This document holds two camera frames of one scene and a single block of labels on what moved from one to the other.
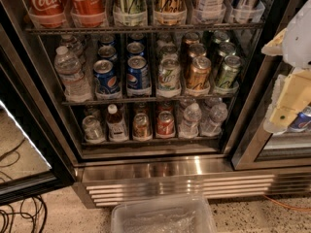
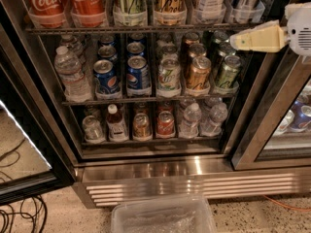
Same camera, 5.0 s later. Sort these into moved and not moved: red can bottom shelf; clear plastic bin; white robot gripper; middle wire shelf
Moved: white robot gripper
Not moved: red can bottom shelf; clear plastic bin; middle wire shelf
